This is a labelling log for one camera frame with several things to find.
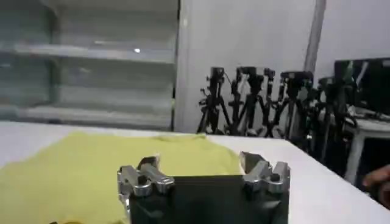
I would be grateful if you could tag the grey slanted wall beam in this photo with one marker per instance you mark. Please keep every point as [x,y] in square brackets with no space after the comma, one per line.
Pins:
[315,36]

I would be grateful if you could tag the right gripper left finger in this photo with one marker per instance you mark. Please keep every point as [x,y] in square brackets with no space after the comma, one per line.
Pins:
[143,179]

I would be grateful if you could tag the black camera tripod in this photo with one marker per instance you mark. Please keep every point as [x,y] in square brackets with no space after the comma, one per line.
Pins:
[251,100]
[294,91]
[333,106]
[213,103]

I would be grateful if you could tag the empty white shelf unit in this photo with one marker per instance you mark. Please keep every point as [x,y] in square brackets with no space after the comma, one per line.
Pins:
[106,79]

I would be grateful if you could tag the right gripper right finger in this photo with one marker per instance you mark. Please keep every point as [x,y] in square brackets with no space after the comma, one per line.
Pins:
[265,176]

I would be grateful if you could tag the black monitor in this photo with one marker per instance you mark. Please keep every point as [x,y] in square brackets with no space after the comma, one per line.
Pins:
[371,85]

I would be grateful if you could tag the yellow shirt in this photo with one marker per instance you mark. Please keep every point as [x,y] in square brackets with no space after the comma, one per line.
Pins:
[76,176]

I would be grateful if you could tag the small white side table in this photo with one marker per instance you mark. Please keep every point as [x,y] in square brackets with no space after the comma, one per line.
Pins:
[362,131]

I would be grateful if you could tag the person's hand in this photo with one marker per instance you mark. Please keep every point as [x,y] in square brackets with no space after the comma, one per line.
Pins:
[381,182]

